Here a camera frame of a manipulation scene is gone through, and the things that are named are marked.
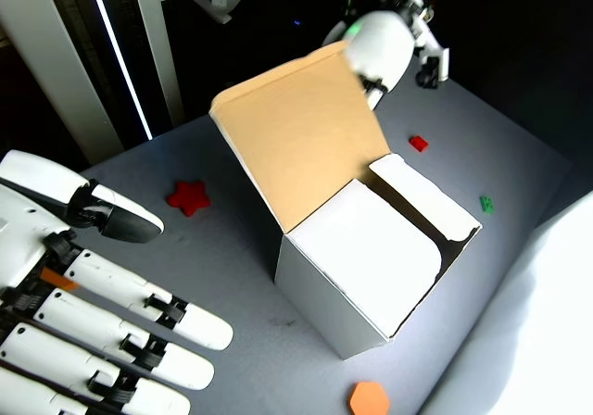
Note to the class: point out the red toy brick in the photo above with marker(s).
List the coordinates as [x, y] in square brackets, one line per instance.
[418, 143]

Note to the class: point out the grey table cloth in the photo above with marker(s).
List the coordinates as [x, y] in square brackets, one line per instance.
[241, 271]

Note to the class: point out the red foam star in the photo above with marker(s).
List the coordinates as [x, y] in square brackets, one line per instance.
[187, 197]

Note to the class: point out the white adapter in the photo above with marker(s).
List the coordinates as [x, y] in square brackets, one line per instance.
[334, 33]

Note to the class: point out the white cabinet with light strip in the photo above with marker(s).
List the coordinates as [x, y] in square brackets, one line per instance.
[46, 63]

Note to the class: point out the green toy brick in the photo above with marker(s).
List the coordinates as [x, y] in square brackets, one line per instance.
[487, 204]

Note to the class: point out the orange foam hexagon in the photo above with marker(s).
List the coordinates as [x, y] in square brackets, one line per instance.
[369, 398]

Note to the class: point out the cardboard box white outside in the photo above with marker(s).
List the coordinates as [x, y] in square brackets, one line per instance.
[361, 257]

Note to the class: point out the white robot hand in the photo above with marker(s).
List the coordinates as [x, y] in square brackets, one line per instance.
[28, 230]
[380, 44]

